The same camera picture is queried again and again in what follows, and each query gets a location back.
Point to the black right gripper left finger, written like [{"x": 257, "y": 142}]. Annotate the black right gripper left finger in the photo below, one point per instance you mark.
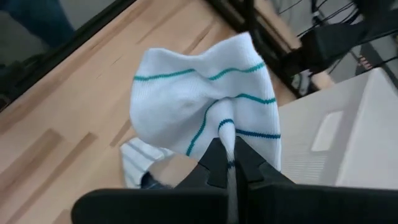
[{"x": 155, "y": 207}]

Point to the person's leg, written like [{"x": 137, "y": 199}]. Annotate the person's leg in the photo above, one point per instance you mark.
[{"x": 40, "y": 18}]

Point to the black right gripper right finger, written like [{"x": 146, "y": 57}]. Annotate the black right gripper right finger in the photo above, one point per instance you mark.
[{"x": 311, "y": 207}]

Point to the white teal-striped sock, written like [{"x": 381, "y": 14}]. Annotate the white teal-striped sock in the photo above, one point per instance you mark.
[
  {"x": 186, "y": 102},
  {"x": 136, "y": 158}
]

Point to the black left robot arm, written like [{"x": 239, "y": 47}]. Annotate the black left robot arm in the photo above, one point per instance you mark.
[{"x": 329, "y": 43}]

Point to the white perforated bin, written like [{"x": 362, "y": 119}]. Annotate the white perforated bin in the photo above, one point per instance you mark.
[{"x": 342, "y": 140}]

